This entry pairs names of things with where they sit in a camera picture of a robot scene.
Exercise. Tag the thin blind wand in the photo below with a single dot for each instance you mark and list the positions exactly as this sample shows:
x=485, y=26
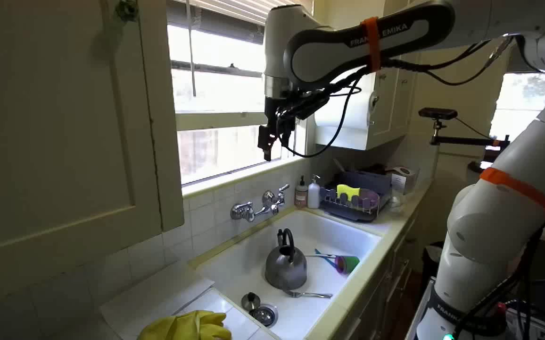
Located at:
x=191, y=49

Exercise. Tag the metal drain strainer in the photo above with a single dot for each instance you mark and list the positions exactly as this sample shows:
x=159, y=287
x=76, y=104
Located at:
x=265, y=315

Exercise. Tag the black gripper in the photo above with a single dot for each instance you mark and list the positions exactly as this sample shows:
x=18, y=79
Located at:
x=284, y=113

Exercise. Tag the yellow rubber gloves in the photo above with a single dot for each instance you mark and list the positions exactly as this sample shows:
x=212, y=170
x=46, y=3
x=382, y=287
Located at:
x=187, y=325

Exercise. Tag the window blind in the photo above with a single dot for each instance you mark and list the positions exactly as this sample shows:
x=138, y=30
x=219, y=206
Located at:
x=234, y=7

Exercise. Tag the white ceramic sink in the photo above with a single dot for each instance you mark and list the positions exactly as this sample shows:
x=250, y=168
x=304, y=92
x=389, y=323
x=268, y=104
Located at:
x=321, y=238

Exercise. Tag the kitchen window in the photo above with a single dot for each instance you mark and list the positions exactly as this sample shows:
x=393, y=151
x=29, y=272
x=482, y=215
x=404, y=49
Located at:
x=221, y=100

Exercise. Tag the white countertop container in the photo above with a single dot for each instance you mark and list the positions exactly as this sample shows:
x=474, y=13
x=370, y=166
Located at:
x=402, y=179

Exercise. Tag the black camera on stand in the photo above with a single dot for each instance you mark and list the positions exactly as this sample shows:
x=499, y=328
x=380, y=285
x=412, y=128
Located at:
x=438, y=113

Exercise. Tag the chrome wall tap body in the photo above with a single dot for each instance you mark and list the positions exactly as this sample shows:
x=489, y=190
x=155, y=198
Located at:
x=272, y=202

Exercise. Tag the small side window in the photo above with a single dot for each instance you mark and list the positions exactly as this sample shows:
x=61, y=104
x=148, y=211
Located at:
x=523, y=104

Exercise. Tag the cream cabinet door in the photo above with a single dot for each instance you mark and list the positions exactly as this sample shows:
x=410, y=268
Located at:
x=57, y=119

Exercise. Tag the chrome tap spout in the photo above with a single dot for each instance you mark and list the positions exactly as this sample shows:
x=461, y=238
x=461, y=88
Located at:
x=257, y=215

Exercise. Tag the round metal sink stopper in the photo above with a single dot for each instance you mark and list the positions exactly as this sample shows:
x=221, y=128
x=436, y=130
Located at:
x=250, y=300

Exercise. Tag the cream lower kitchen cabinets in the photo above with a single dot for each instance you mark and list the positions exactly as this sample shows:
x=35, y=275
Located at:
x=387, y=283

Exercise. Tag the orange label soap bottle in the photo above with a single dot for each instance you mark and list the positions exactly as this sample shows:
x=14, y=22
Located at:
x=301, y=196

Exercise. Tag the white pump soap bottle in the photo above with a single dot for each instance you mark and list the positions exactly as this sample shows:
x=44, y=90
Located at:
x=314, y=194

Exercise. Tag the yellow sponge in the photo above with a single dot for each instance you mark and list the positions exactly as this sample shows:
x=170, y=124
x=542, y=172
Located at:
x=348, y=190

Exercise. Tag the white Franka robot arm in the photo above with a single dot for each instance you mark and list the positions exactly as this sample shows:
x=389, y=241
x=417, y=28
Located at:
x=504, y=219

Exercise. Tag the green cabinet knob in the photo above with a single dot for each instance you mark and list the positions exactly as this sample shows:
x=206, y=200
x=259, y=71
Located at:
x=125, y=9

